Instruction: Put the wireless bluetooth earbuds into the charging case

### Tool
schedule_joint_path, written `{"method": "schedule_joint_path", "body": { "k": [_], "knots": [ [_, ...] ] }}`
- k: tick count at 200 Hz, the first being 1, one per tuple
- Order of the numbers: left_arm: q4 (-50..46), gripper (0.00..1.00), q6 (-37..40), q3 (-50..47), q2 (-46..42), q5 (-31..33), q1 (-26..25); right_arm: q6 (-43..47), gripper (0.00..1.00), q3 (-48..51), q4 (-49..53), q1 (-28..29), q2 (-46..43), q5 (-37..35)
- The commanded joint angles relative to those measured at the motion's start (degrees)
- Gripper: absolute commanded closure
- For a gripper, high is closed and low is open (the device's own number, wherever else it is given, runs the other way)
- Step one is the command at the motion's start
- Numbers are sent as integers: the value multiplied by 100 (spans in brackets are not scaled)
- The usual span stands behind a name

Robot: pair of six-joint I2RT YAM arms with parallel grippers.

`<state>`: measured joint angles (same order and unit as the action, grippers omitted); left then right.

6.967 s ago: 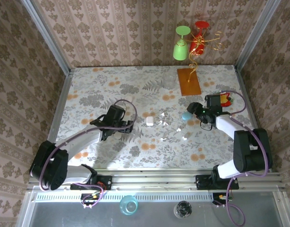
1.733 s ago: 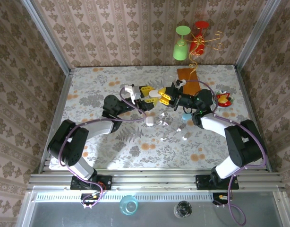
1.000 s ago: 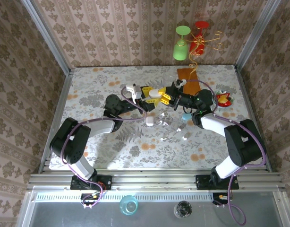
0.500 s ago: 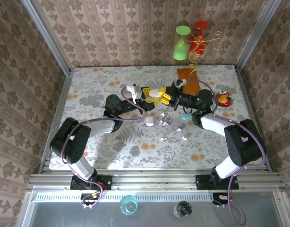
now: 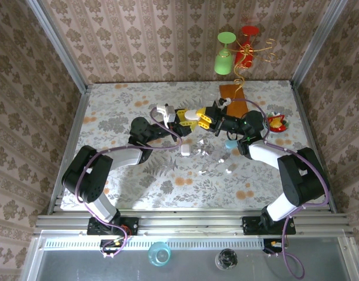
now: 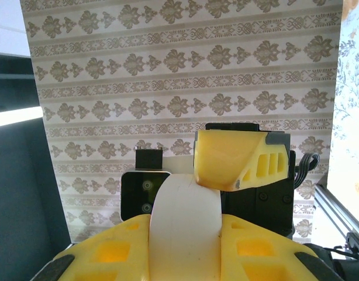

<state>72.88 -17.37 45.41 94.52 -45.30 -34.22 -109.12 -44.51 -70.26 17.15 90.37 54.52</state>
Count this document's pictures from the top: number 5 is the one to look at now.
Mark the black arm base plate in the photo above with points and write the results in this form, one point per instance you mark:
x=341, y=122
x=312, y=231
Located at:
x=249, y=225
x=132, y=225

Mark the black connector bracket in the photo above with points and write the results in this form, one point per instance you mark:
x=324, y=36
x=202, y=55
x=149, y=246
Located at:
x=268, y=248
x=107, y=247

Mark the white square earbud case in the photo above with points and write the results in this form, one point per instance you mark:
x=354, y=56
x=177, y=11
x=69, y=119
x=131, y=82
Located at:
x=185, y=150

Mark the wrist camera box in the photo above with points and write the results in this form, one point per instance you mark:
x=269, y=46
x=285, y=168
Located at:
x=169, y=117
x=223, y=102

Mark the red yellow wrapped candy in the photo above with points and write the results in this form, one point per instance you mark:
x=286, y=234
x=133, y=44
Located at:
x=277, y=121

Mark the red wine glass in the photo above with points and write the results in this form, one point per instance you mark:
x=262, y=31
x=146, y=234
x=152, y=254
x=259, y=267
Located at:
x=250, y=30

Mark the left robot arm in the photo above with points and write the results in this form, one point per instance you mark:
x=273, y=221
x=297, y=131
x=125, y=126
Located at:
x=124, y=155

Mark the dark glass cup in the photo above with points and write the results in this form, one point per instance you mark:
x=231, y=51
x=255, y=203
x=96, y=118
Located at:
x=226, y=259

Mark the small glass candy dish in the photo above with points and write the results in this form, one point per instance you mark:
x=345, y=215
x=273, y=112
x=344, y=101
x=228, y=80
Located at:
x=285, y=126

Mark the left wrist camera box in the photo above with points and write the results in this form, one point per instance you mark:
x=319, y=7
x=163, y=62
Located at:
x=169, y=117

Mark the aluminium table side rail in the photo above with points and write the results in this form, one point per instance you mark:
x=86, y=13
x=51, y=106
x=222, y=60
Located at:
x=77, y=123
x=299, y=102

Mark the aluminium front mounting rail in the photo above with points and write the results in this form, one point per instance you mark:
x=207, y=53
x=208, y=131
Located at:
x=191, y=222

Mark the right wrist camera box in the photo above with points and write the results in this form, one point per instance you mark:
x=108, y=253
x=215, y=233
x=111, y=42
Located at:
x=223, y=102

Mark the green wine glass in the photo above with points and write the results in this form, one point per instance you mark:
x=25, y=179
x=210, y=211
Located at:
x=223, y=63

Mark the teal glass cup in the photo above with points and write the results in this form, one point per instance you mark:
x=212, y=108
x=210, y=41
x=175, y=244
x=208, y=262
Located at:
x=159, y=254

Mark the blue earbud charging case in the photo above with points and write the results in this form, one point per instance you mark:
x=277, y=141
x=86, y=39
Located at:
x=230, y=145

